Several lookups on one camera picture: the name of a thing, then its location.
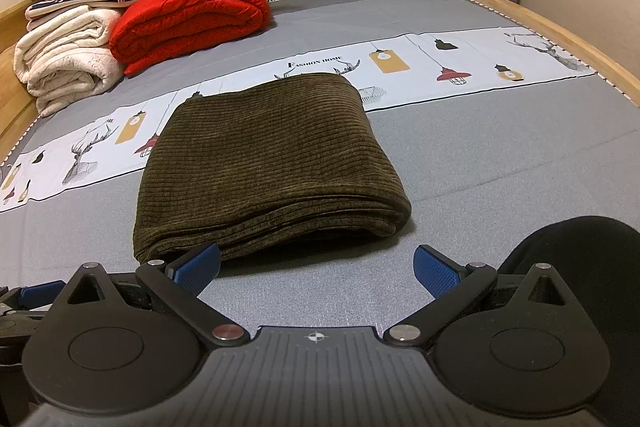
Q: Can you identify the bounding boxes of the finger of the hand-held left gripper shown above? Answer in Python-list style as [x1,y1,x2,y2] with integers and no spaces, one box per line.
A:
[0,281,67,314]

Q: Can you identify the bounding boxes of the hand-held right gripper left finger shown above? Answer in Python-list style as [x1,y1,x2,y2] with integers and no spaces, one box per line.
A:
[60,243,251,348]

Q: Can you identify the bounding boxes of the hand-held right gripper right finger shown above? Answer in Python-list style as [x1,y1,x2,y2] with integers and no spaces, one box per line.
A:
[384,244,576,345]

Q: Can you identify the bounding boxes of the olive corduroy pants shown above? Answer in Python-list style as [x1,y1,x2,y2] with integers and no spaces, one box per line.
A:
[132,74,413,265]

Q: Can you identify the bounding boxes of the dark cloth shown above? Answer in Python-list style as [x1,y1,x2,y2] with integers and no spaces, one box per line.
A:
[497,216,640,339]

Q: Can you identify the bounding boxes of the cream folded fleece blanket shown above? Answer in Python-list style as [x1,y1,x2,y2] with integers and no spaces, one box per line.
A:
[14,6,126,118]

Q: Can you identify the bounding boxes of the red folded quilt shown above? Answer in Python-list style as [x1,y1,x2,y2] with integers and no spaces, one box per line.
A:
[109,0,272,76]

